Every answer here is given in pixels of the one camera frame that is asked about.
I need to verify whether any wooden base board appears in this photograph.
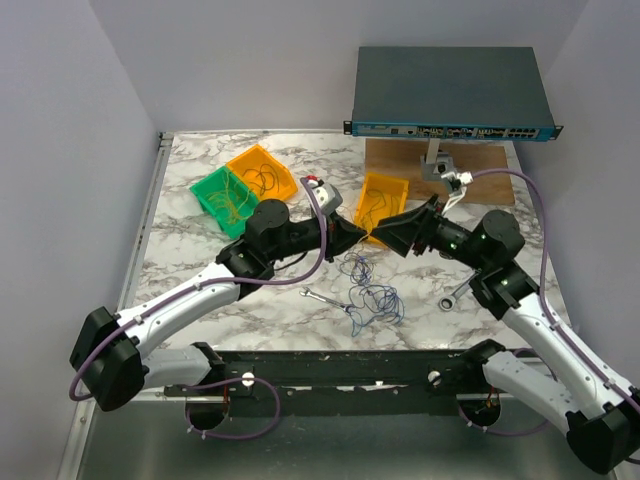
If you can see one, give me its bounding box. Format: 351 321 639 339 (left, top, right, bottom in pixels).
365 138 515 206

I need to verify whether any silver ratchet wrench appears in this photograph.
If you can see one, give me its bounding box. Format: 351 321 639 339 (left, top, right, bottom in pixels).
438 280 470 312

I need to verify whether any green plastic bin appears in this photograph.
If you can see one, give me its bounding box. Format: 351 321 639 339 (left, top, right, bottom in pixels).
190 167 259 239

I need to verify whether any metal switch stand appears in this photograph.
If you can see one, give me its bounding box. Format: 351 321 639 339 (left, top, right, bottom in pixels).
420 139 454 182

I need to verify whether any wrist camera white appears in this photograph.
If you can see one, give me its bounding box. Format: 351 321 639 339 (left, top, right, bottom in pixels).
441 171 474 215
301 176 343 216

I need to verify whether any blue cable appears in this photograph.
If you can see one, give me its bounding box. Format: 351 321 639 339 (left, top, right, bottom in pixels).
344 249 406 339

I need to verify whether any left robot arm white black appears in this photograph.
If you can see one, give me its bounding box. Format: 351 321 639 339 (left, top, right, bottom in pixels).
69 200 366 412

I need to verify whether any silver open-end wrench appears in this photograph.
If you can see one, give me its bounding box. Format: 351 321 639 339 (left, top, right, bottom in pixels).
299 287 353 313

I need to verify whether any aluminium table frame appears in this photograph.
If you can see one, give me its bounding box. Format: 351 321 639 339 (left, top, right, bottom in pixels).
60 131 592 479

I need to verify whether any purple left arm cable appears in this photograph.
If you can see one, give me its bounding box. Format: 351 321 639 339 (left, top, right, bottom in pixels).
68 177 334 442

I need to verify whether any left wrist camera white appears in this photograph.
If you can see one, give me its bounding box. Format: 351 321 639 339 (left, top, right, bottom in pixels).
301 176 343 216

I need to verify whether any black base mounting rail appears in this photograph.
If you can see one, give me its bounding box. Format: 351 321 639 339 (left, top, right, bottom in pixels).
164 340 505 417

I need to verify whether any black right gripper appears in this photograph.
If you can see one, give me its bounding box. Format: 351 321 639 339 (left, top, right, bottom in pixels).
370 193 489 271

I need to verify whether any blue network switch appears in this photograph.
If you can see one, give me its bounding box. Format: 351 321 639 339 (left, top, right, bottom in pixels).
343 46 563 142

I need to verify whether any yellow bin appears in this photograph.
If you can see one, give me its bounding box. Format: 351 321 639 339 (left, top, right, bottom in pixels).
226 145 298 202
354 172 409 246

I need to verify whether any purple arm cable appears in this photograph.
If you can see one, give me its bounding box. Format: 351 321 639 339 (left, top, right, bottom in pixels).
68 177 334 442
459 168 640 464

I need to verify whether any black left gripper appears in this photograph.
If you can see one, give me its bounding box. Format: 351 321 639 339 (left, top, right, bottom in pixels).
268 210 368 263

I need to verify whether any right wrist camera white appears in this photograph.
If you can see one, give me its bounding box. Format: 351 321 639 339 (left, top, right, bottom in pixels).
441 171 474 215

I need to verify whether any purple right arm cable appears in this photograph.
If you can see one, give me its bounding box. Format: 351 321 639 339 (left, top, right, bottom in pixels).
459 168 640 464

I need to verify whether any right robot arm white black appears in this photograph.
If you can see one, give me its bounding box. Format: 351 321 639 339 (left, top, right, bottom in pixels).
371 198 639 474

